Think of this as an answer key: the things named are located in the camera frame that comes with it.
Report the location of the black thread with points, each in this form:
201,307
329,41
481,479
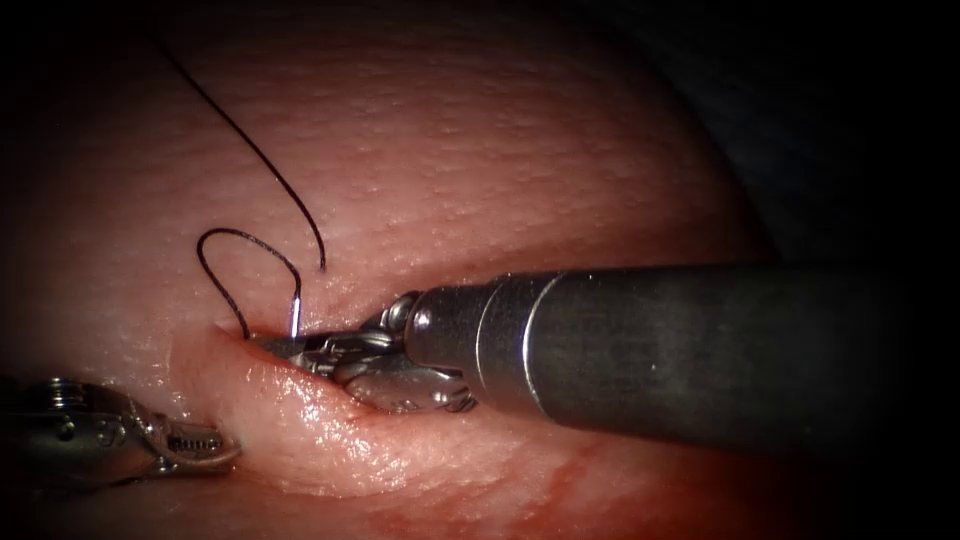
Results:
255,150

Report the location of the curved steel needle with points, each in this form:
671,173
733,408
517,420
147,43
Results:
295,319

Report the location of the left arm needle driver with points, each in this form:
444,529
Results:
82,442

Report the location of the right arm needle driver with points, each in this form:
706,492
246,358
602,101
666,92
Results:
397,386

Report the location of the dark right arm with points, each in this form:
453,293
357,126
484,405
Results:
675,352

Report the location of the tissue pad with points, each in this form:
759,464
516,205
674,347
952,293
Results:
465,165

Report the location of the left arm needle driver jaw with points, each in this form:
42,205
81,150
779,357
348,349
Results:
193,437
214,460

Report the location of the right arm needle driver jaw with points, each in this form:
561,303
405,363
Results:
313,365
289,346

